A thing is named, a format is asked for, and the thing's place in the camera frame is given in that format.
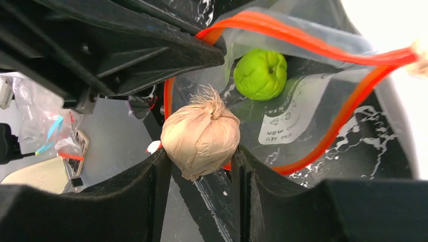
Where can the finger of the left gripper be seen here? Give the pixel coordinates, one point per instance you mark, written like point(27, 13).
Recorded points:
point(81, 49)

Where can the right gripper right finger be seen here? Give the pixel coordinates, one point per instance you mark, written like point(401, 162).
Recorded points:
point(270, 207)

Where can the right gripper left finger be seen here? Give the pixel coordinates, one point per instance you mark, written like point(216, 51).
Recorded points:
point(129, 206)

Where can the garlic bulb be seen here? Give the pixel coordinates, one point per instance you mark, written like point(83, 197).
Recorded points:
point(202, 137)

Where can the green wrinkled fruit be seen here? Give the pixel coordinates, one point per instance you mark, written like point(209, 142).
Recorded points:
point(260, 74)

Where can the clear orange-zip bag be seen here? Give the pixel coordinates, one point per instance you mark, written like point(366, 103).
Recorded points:
point(320, 113)

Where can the clutter outside workspace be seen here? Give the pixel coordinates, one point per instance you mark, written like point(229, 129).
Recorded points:
point(48, 132)

